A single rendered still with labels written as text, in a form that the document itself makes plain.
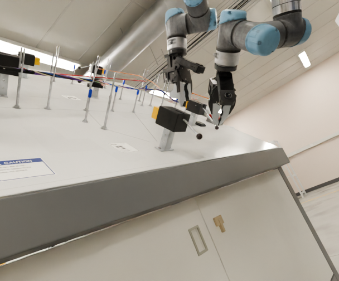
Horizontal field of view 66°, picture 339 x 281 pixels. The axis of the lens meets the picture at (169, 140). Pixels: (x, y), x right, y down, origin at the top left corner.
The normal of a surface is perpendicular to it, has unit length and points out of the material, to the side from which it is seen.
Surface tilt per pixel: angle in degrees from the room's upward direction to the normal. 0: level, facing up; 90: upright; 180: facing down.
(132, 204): 90
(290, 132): 90
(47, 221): 90
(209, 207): 90
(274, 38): 144
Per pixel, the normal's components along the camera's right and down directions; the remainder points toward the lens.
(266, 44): 0.46, 0.48
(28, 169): 0.26, -0.92
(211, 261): 0.66, -0.46
